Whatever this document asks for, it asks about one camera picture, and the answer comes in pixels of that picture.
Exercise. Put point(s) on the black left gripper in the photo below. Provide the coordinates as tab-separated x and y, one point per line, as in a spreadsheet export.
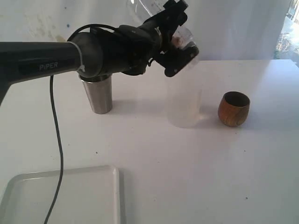
173	59

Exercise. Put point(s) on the coins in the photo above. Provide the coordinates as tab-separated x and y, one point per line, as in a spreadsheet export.
177	41

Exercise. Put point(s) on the clear dome strainer lid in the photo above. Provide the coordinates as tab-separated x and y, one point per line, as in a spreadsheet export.
188	41

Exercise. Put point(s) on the clear plastic shaker cup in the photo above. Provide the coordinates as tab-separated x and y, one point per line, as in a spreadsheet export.
141	10

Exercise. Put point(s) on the stainless steel cup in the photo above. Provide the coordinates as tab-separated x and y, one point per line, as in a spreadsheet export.
99	93

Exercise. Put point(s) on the brown wooden cup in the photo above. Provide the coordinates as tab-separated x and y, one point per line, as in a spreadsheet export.
233	109

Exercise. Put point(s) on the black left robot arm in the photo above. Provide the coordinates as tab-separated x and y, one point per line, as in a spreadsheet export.
97	50

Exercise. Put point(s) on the translucent white plastic container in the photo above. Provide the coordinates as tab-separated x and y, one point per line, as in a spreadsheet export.
183	100

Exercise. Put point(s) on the white metal tray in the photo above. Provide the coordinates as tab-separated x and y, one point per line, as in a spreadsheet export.
87	196

